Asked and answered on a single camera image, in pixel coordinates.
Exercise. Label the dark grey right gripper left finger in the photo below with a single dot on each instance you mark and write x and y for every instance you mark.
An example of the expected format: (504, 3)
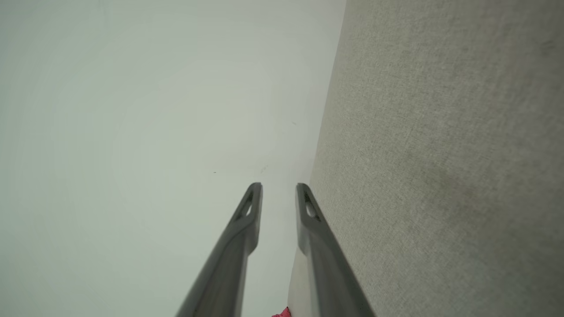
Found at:
(229, 259)

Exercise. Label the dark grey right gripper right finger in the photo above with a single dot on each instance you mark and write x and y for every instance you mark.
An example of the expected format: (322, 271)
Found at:
(328, 273)

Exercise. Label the red jersey shirt white sleeves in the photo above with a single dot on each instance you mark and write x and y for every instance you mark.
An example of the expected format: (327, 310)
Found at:
(283, 314)

